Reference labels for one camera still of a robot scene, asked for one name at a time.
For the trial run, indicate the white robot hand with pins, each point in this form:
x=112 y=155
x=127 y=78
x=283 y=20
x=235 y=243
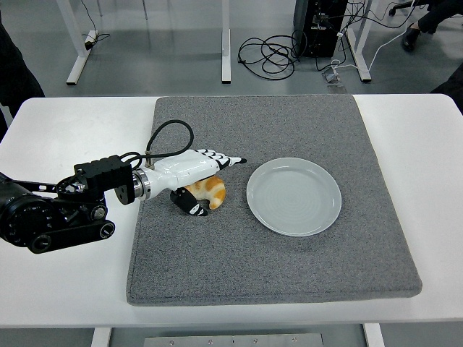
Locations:
x=184 y=168

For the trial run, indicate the golden croissant bread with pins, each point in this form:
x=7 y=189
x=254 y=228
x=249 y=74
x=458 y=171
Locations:
x=217 y=189

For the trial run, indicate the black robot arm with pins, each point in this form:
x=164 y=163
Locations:
x=105 y=173

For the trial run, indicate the grey round plate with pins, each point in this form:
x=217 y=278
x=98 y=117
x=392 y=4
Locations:
x=293 y=197

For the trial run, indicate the grey metal plate with screws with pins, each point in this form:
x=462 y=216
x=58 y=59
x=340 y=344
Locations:
x=217 y=341

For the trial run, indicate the grey fabric mat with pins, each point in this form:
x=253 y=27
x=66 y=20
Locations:
x=253 y=267

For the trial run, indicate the grey floor socket box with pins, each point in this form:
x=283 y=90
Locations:
x=331 y=77

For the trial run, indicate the black computer tower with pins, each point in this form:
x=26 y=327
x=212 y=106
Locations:
x=318 y=43

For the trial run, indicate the white table leg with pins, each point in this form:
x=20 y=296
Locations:
x=101 y=338
x=374 y=336

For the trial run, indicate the person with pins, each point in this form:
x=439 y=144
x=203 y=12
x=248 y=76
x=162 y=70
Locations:
x=16 y=72

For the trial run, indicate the black office chair base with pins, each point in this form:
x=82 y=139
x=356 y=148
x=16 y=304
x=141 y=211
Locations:
x=399 y=5

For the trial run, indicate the person's leg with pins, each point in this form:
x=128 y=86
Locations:
x=441 y=16
x=452 y=85

